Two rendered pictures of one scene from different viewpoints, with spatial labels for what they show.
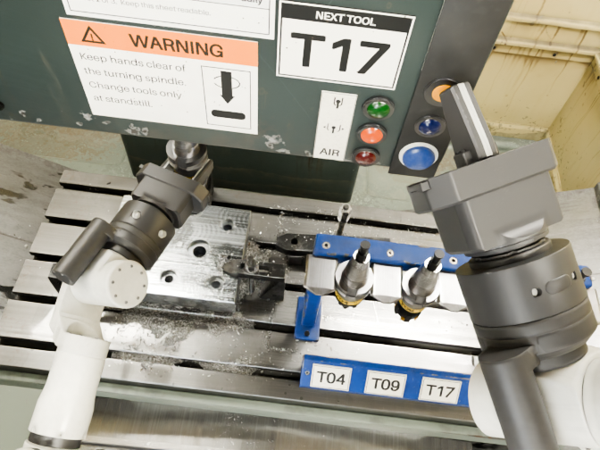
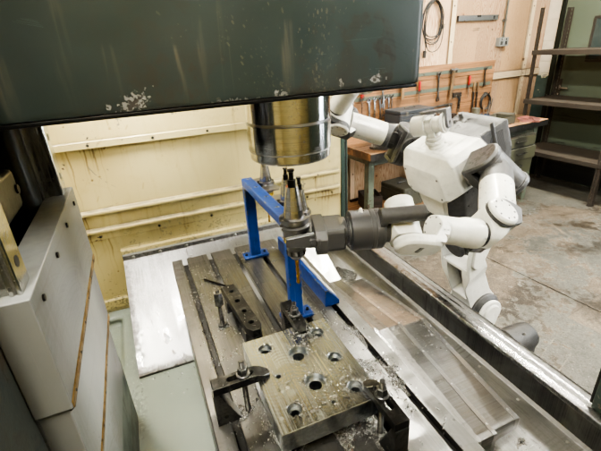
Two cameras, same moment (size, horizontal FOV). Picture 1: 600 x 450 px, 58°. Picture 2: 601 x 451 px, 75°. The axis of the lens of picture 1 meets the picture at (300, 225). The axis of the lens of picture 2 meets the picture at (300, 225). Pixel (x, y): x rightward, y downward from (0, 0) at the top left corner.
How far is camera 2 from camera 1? 1.27 m
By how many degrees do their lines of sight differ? 80
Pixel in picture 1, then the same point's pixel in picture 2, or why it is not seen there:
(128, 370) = (408, 375)
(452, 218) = not seen: hidden behind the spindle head
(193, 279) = (325, 343)
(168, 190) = (327, 220)
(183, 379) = (383, 346)
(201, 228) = (278, 361)
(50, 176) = not seen: outside the picture
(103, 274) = (406, 199)
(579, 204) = (136, 266)
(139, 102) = not seen: hidden behind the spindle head
